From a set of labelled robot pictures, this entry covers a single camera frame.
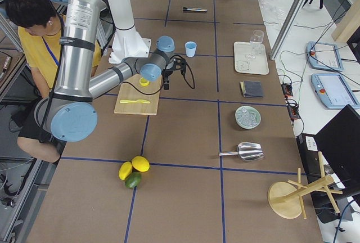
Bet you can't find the black monitor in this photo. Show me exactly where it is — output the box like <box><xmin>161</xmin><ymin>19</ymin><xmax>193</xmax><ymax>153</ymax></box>
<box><xmin>296</xmin><ymin>105</ymin><xmax>359</xmax><ymax>211</ymax></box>

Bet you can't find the yellow lemon half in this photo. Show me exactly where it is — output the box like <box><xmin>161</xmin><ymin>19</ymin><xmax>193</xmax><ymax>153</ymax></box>
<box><xmin>139</xmin><ymin>77</ymin><xmax>150</xmax><ymax>87</ymax></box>

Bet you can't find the teach pendant near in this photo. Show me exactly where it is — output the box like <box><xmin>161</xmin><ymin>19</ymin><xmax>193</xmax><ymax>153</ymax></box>
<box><xmin>310</xmin><ymin>74</ymin><xmax>359</xmax><ymax>110</ymax></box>

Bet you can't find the green lime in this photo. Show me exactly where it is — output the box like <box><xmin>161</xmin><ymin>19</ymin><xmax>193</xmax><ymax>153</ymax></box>
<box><xmin>125</xmin><ymin>172</ymin><xmax>142</xmax><ymax>189</ymax></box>

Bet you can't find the wooden cup tree stand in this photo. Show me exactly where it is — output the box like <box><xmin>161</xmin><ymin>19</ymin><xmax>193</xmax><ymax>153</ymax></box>
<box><xmin>267</xmin><ymin>152</ymin><xmax>343</xmax><ymax>219</ymax></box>

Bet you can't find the person in yellow shirt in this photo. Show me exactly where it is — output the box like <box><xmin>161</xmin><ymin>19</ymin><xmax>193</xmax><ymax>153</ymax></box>
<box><xmin>5</xmin><ymin>0</ymin><xmax>102</xmax><ymax>163</ymax></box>

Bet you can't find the clear wine glass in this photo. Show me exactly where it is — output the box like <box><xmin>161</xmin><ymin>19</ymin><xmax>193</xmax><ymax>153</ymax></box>
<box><xmin>245</xmin><ymin>29</ymin><xmax>264</xmax><ymax>59</ymax></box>

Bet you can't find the teach pendant far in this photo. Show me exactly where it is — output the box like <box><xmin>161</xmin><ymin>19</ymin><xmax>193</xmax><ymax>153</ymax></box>
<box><xmin>305</xmin><ymin>41</ymin><xmax>344</xmax><ymax>72</ymax></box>

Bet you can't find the yellow lemon upper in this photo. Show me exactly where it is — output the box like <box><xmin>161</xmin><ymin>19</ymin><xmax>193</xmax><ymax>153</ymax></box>
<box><xmin>131</xmin><ymin>156</ymin><xmax>150</xmax><ymax>172</ymax></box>

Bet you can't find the grey folded cloth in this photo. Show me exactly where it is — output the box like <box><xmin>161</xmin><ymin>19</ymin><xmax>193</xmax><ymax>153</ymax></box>
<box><xmin>240</xmin><ymin>80</ymin><xmax>264</xmax><ymax>98</ymax></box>

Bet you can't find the orange power strip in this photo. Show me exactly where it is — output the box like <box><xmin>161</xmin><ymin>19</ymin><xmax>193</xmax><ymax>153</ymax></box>
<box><xmin>281</xmin><ymin>83</ymin><xmax>301</xmax><ymax>122</ymax></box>

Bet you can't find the green bowl of ice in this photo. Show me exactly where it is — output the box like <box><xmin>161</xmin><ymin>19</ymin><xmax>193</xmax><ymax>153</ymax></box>
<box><xmin>235</xmin><ymin>106</ymin><xmax>261</xmax><ymax>129</ymax></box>

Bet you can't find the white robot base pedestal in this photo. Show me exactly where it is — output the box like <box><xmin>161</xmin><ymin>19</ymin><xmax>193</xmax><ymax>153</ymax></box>
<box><xmin>108</xmin><ymin>0</ymin><xmax>151</xmax><ymax>64</ymax></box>

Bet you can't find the light blue plastic cup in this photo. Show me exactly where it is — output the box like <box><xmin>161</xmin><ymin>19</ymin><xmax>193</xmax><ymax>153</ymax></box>
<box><xmin>184</xmin><ymin>41</ymin><xmax>197</xmax><ymax>57</ymax></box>

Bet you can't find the steel ice scoop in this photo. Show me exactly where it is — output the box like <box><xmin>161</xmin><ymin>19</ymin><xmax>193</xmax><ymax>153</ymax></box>
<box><xmin>219</xmin><ymin>142</ymin><xmax>264</xmax><ymax>162</ymax></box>

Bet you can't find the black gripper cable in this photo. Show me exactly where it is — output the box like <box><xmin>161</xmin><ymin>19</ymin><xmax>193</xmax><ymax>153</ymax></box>
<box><xmin>120</xmin><ymin>53</ymin><xmax>195</xmax><ymax>96</ymax></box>

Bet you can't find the steel muddler black tip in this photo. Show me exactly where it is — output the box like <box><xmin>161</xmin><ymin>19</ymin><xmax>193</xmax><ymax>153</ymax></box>
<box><xmin>182</xmin><ymin>7</ymin><xmax>208</xmax><ymax>13</ymax></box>

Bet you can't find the cream bear tray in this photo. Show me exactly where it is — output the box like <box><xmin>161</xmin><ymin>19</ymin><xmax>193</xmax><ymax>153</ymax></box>
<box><xmin>233</xmin><ymin>42</ymin><xmax>269</xmax><ymax>75</ymax></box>

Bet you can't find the teach pendant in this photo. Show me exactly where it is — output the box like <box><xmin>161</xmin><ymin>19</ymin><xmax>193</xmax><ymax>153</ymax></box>
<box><xmin>305</xmin><ymin>41</ymin><xmax>344</xmax><ymax>72</ymax></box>
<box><xmin>310</xmin><ymin>74</ymin><xmax>359</xmax><ymax>110</ymax></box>

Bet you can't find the yellow lemon left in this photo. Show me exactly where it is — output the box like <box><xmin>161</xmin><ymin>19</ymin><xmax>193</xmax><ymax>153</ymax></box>
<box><xmin>118</xmin><ymin>161</ymin><xmax>133</xmax><ymax>181</ymax></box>

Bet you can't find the yellow plastic knife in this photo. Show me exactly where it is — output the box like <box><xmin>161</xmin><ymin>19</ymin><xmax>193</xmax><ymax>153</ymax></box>
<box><xmin>119</xmin><ymin>99</ymin><xmax>151</xmax><ymax>104</ymax></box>

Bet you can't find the aluminium frame post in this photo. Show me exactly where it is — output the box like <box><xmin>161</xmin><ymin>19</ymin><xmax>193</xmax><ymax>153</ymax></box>
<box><xmin>269</xmin><ymin>0</ymin><xmax>305</xmax><ymax>60</ymax></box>

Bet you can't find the wooden cutting board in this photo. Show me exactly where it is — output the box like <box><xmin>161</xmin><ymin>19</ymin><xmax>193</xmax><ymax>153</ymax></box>
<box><xmin>114</xmin><ymin>74</ymin><xmax>162</xmax><ymax>115</ymax></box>

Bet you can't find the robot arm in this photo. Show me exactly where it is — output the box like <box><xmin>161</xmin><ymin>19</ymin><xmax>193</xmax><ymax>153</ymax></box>
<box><xmin>34</xmin><ymin>0</ymin><xmax>186</xmax><ymax>142</ymax></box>

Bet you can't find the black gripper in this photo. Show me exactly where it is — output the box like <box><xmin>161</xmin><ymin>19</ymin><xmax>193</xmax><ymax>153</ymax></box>
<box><xmin>161</xmin><ymin>56</ymin><xmax>187</xmax><ymax>90</ymax></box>

